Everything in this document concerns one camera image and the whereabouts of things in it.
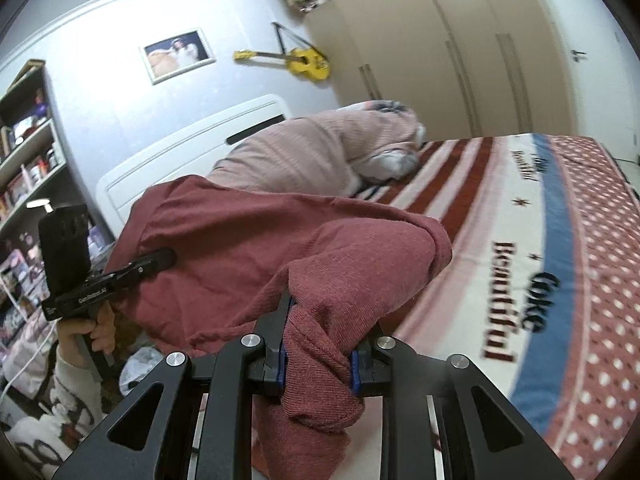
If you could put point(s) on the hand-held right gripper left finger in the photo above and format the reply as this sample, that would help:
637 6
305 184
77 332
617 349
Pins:
272 360

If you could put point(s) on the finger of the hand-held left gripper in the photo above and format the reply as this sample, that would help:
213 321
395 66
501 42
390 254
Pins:
150 264

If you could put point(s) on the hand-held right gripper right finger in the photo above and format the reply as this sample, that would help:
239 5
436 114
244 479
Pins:
367 370

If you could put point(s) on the red pants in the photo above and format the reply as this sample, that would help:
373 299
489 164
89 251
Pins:
240 250

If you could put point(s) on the person's left forearm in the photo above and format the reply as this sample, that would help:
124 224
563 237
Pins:
60 395

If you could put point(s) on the person's left hand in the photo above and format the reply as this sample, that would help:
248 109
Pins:
105 335

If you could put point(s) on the assorted jars and boxes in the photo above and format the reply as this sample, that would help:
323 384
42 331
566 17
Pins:
30 172

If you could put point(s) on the white plastic bag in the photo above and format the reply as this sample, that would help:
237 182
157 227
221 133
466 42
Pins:
142 365

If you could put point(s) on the white headboard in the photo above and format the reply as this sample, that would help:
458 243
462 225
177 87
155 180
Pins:
165 160

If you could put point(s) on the white bookshelf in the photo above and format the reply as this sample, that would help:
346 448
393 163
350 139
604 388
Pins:
45 130

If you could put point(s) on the pink duvet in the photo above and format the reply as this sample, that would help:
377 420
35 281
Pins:
310 145

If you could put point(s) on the printed striped dotted blanket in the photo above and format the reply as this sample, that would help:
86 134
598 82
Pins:
500 200

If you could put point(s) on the yellow guitar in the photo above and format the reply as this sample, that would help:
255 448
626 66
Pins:
305 62

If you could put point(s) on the beige wardrobe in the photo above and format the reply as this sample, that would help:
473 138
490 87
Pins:
450 35

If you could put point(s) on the white door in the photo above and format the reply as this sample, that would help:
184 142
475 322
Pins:
600 85

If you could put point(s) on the framed wall picture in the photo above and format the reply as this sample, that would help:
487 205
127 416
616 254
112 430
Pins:
177 55

